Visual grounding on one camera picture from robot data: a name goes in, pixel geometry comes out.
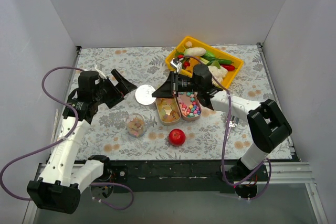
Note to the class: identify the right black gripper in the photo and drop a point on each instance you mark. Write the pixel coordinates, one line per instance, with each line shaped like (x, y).
(176, 85)

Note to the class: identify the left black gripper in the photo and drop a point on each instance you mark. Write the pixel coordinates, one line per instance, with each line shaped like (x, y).
(114, 92)

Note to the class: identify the silver jar lid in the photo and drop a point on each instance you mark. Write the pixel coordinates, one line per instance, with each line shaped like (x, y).
(143, 94)

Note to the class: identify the beige tray gummy candies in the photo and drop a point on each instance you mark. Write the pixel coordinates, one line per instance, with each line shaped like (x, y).
(168, 110)

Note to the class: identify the pink tray colourful candies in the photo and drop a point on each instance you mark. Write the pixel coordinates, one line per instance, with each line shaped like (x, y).
(189, 106)

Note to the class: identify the clear glass jar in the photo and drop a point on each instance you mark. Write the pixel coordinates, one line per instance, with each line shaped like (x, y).
(135, 125)

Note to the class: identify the metal scoop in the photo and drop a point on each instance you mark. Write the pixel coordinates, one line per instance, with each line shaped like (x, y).
(233, 122)

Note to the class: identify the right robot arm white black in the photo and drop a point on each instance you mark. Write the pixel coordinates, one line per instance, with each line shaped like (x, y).
(267, 123)

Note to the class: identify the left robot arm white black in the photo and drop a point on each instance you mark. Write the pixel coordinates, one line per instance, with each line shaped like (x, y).
(58, 187)

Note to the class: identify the yellow plastic bin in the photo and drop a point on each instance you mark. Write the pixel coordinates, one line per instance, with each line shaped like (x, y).
(210, 51)

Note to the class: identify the red apple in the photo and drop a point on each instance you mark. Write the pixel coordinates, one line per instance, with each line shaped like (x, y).
(177, 137)

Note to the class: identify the white eggplant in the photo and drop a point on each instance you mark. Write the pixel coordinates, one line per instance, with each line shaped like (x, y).
(194, 51)

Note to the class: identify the small beige mushroom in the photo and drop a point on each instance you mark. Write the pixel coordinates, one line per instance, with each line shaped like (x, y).
(188, 44)

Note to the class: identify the green cucumber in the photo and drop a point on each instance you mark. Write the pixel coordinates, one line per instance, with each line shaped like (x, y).
(220, 61)

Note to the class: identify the white cauliflower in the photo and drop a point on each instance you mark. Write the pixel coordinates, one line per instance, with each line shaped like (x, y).
(218, 74)

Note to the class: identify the red chili pepper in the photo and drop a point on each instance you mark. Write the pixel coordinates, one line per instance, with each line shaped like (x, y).
(229, 67)

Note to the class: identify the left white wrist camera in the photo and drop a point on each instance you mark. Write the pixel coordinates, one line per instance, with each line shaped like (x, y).
(98, 68)

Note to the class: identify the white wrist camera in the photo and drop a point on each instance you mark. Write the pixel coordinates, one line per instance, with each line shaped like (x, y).
(98, 68)
(176, 65)

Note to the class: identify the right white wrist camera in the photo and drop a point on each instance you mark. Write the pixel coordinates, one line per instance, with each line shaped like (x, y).
(176, 65)

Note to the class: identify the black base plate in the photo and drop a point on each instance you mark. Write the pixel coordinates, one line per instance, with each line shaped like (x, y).
(167, 176)

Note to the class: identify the aluminium rail frame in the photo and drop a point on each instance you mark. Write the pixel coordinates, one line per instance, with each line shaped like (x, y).
(290, 198)

